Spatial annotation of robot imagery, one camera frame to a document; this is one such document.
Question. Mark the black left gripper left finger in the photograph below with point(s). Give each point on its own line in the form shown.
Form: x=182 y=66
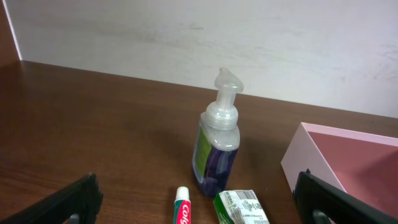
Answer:
x=83 y=198

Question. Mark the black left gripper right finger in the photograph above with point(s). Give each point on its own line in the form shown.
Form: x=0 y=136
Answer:
x=319 y=202

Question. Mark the pink cardboard box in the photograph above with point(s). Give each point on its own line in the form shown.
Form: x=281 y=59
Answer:
x=361 y=164

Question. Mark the green white soap packet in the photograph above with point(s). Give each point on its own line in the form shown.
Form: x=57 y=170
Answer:
x=239 y=207

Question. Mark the red green toothpaste tube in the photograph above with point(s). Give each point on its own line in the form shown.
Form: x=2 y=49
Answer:
x=182 y=207

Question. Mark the purple foaming soap pump bottle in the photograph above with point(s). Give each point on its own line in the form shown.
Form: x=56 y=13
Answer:
x=218 y=137

